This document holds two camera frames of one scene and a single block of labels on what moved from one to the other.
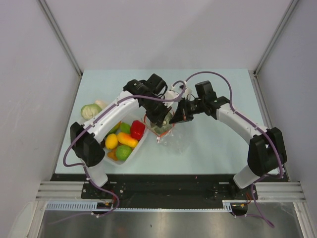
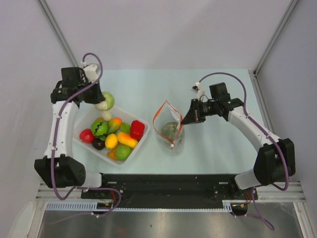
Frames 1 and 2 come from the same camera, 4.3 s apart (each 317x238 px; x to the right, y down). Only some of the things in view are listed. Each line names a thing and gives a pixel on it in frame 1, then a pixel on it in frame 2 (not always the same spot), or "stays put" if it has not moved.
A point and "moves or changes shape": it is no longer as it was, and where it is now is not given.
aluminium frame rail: [72, 191] stays put
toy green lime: [123, 152] stays put
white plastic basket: [123, 143] stays put
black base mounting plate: [168, 191] stays put
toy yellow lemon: [111, 141] stays put
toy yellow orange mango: [127, 139] stays put
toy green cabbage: [88, 111] -> [107, 104]
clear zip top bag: [167, 124] moves or changes shape
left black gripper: [160, 116] -> [99, 96]
